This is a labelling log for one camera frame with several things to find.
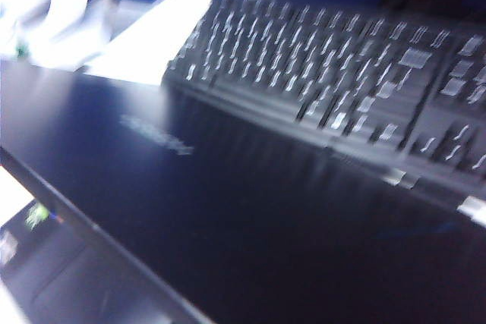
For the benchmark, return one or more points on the white raised desk platform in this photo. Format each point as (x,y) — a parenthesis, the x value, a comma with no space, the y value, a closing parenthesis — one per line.
(152,35)

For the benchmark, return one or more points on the black laptop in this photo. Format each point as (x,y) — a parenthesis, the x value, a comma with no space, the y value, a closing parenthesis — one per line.
(228,206)

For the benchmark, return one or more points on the water bottle with red label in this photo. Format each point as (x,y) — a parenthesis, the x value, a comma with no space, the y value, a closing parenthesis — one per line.
(34,5)

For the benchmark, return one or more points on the black desktop keyboard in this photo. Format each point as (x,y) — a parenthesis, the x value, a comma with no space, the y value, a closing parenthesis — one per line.
(303,54)

